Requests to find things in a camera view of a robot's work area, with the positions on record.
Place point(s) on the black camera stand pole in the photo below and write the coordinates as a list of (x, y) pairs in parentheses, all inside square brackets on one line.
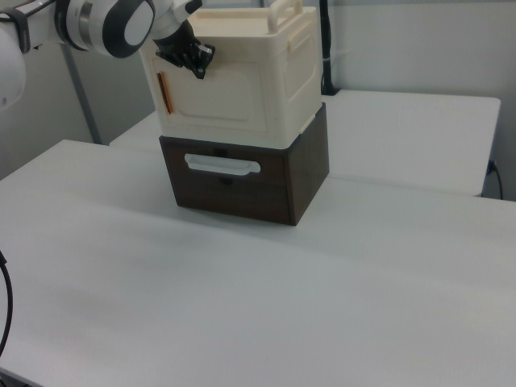
[(326, 40)]

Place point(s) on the grey metal frame post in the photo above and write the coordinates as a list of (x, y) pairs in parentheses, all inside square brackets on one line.
[(82, 101)]

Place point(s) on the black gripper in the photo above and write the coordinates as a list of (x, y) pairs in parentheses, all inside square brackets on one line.
[(175, 44)]

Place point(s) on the cream plastic cabinet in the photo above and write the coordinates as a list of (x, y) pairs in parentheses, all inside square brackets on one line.
[(298, 80)]

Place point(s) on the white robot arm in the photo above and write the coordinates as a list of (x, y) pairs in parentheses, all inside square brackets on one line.
[(101, 24)]

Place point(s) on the dark brown drawer box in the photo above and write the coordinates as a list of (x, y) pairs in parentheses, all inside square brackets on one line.
[(306, 169)]

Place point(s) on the cream cabinet door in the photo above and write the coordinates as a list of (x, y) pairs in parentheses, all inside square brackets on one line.
[(213, 96)]

